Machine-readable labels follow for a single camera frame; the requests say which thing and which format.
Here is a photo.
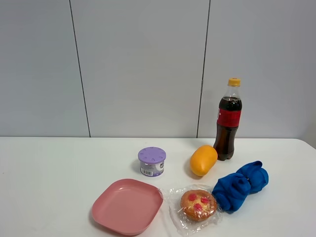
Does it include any pink plastic plate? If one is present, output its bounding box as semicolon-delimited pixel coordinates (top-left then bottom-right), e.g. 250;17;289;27
91;179;163;236

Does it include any purple lidded small can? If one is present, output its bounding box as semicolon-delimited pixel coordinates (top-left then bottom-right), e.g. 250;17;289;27
138;147;166;177

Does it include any crumpled blue cloth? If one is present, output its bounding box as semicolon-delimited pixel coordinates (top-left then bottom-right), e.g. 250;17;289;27
212;161;269;213

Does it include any wrapped fruit muffin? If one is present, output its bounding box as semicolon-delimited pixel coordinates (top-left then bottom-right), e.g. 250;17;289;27
159;185;222;237

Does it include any cola bottle yellow cap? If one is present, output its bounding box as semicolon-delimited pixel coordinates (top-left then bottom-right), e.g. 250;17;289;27
213;78;242;161

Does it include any yellow mango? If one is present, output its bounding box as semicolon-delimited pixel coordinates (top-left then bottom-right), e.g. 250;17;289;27
190;145;218;177

